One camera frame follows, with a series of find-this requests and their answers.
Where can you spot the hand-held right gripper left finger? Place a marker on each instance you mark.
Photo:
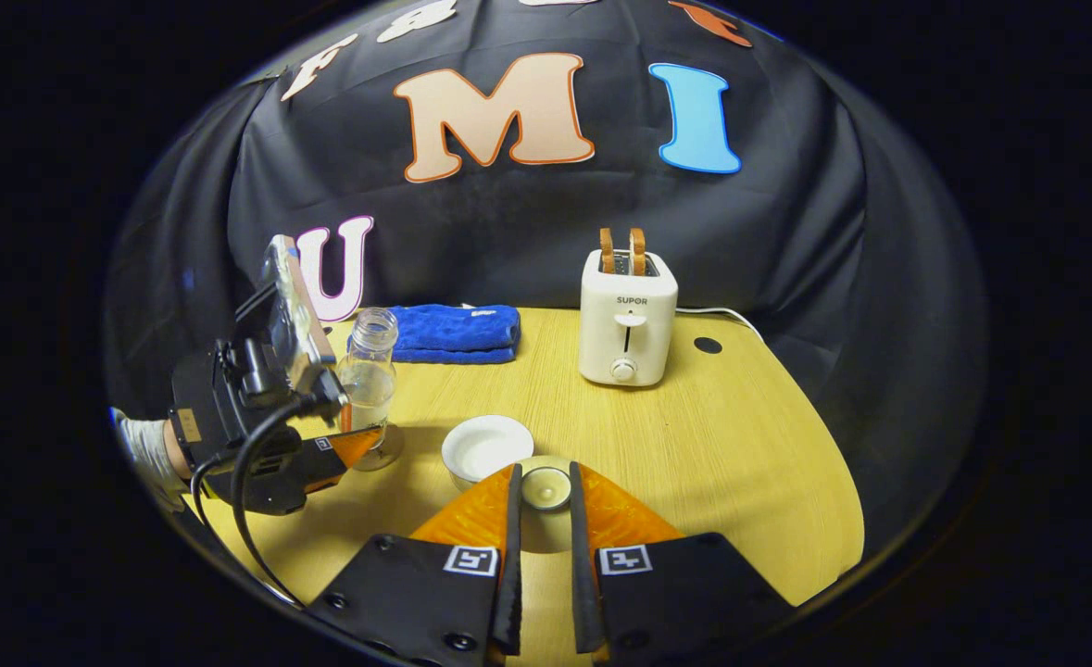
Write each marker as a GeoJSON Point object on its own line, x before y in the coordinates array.
{"type": "Point", "coordinates": [511, 574]}

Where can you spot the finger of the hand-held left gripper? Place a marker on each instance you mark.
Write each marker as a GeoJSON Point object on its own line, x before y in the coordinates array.
{"type": "Point", "coordinates": [295, 477]}

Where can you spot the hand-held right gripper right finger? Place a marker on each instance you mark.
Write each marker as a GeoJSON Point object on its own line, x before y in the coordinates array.
{"type": "Point", "coordinates": [583, 574]}

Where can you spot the clear plastic water bottle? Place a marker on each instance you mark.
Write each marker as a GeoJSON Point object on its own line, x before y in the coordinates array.
{"type": "Point", "coordinates": [370, 371]}

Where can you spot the white teacup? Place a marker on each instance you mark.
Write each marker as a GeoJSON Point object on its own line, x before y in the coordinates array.
{"type": "Point", "coordinates": [485, 445]}

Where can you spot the blue folded towel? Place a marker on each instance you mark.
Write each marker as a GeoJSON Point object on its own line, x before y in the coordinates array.
{"type": "Point", "coordinates": [453, 333]}

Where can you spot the cream white toaster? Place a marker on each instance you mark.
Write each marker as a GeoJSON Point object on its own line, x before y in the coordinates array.
{"type": "Point", "coordinates": [629, 315]}

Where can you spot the black backdrop cloth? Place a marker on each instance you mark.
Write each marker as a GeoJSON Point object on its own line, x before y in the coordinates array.
{"type": "Point", "coordinates": [508, 232]}

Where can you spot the toasted bread slice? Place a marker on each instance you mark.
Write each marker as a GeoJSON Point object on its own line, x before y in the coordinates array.
{"type": "Point", "coordinates": [607, 250]}
{"type": "Point", "coordinates": [637, 252]}

